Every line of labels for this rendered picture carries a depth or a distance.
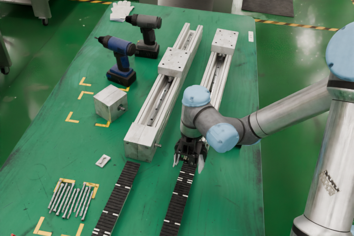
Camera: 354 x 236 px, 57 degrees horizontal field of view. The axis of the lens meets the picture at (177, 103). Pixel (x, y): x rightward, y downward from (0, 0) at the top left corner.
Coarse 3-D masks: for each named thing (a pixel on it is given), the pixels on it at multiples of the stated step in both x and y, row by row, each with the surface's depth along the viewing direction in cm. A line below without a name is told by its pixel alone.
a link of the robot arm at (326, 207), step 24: (336, 48) 60; (336, 72) 59; (336, 96) 62; (336, 120) 61; (336, 144) 61; (336, 168) 60; (312, 192) 64; (336, 192) 60; (312, 216) 62; (336, 216) 60
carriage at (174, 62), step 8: (168, 48) 153; (176, 48) 153; (168, 56) 148; (176, 56) 148; (184, 56) 149; (160, 64) 143; (168, 64) 144; (176, 64) 144; (184, 64) 144; (160, 72) 144; (168, 72) 143; (176, 72) 142
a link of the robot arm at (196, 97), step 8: (192, 88) 90; (200, 88) 90; (184, 96) 89; (192, 96) 87; (200, 96) 88; (208, 96) 88; (184, 104) 89; (192, 104) 88; (200, 104) 87; (208, 104) 89; (184, 112) 91; (192, 112) 88; (184, 120) 93; (192, 120) 89; (192, 128) 94
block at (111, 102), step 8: (104, 88) 134; (112, 88) 135; (96, 96) 131; (104, 96) 131; (112, 96) 131; (120, 96) 131; (96, 104) 133; (104, 104) 129; (112, 104) 128; (120, 104) 133; (96, 112) 136; (104, 112) 132; (112, 112) 131; (120, 112) 135; (112, 120) 133
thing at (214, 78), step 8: (216, 56) 159; (208, 64) 152; (216, 64) 159; (224, 64) 153; (208, 72) 148; (216, 72) 152; (224, 72) 148; (208, 80) 144; (216, 80) 148; (224, 80) 144; (208, 88) 145; (216, 88) 146; (216, 96) 136; (216, 104) 132; (208, 144) 118
